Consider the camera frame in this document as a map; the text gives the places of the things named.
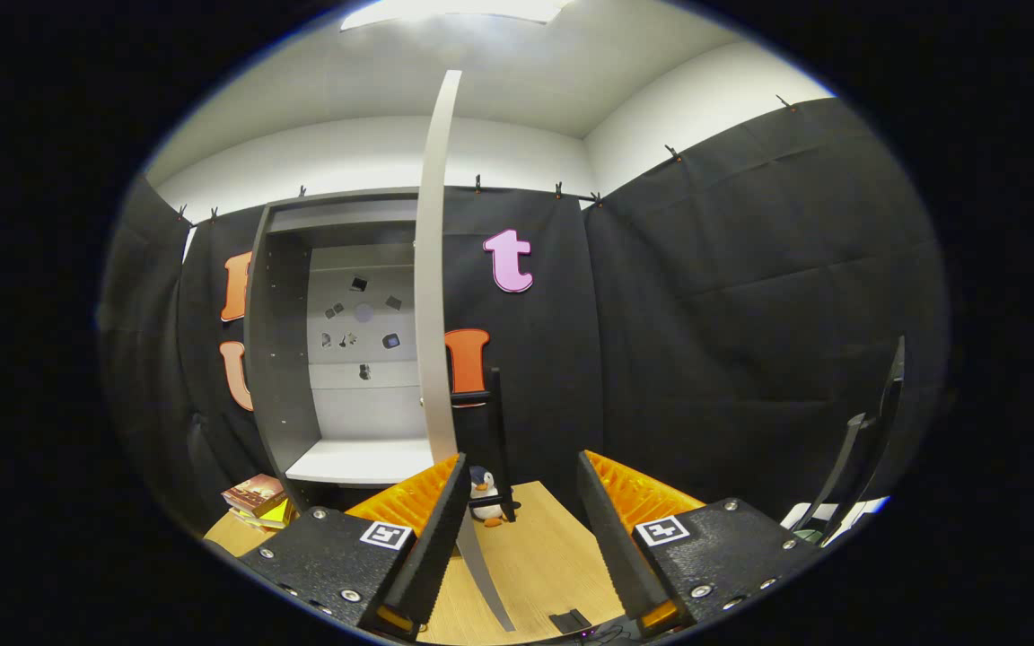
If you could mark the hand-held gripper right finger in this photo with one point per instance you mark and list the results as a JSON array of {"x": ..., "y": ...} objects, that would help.
[{"x": 616, "y": 538}]

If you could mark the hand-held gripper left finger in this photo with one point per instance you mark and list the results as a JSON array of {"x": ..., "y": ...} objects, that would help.
[{"x": 432, "y": 547}]

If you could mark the beige shoe cabinet door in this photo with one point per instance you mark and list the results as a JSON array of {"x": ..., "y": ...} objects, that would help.
[{"x": 432, "y": 314}]

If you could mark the grey shoe cabinet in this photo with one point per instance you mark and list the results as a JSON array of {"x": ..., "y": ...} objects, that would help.
[{"x": 279, "y": 359}]

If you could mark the penguin plush toy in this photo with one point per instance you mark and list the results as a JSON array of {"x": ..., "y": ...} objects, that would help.
[{"x": 481, "y": 489}]

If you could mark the yellow book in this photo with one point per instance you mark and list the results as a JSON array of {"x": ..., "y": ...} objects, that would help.
[{"x": 279, "y": 513}]

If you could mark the brown cover book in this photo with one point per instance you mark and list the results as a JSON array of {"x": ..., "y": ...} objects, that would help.
[{"x": 255, "y": 493}]

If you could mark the black backdrop cloth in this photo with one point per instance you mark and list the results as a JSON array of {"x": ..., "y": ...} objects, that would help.
[{"x": 705, "y": 314}]

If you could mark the ceiling light panel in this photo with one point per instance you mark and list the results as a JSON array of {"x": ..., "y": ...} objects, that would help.
[{"x": 454, "y": 11}]

